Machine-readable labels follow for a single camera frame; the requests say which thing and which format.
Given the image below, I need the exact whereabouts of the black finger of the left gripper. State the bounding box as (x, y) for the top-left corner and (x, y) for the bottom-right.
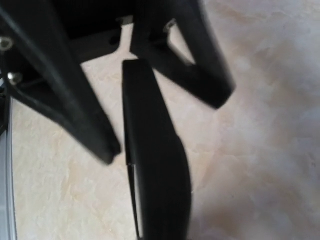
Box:
(132, 0), (235, 109)

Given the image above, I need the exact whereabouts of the front aluminium rail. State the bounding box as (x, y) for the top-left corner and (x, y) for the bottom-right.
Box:
(0, 98), (18, 240)

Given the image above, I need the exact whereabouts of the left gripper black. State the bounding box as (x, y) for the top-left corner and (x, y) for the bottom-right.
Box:
(0, 0), (133, 165)

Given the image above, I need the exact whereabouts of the black phone case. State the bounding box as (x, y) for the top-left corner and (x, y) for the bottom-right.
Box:
(122, 59), (192, 240)

